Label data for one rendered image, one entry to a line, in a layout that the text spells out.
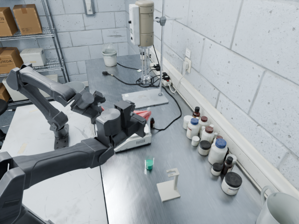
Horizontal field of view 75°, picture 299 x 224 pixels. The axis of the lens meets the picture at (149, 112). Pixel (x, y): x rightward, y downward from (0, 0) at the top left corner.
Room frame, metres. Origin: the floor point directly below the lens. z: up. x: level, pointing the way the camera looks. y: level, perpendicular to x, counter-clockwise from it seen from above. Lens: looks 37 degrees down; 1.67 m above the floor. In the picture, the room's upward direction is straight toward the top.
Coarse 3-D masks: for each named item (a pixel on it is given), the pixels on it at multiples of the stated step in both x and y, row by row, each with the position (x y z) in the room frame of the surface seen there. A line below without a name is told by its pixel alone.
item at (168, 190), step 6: (174, 168) 0.48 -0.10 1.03; (168, 174) 0.46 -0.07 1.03; (174, 174) 0.46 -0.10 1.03; (174, 180) 0.47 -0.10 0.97; (162, 186) 0.48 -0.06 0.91; (168, 186) 0.48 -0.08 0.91; (174, 186) 0.47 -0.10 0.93; (162, 192) 0.45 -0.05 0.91; (168, 192) 0.45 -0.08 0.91; (174, 192) 0.45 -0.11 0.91; (162, 198) 0.43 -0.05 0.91; (168, 198) 0.43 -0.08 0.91; (174, 198) 0.43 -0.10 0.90
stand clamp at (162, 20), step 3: (156, 18) 1.28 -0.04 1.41; (159, 18) 1.21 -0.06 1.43; (162, 18) 1.20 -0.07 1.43; (165, 18) 1.21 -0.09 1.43; (168, 18) 1.22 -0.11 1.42; (171, 18) 1.22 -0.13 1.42; (174, 18) 1.23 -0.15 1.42; (177, 18) 1.23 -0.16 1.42; (180, 18) 1.24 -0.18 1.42; (156, 21) 1.28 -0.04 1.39; (159, 21) 1.22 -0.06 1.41; (162, 21) 1.20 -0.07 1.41; (165, 21) 1.20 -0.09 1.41; (162, 24) 1.20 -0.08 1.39
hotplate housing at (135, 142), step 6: (132, 138) 0.71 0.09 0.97; (138, 138) 0.71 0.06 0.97; (144, 138) 0.72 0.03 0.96; (150, 138) 0.73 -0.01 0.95; (126, 144) 0.69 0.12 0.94; (132, 144) 0.70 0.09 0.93; (138, 144) 0.71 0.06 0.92; (144, 144) 0.73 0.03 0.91; (114, 150) 0.67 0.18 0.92; (120, 150) 0.68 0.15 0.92
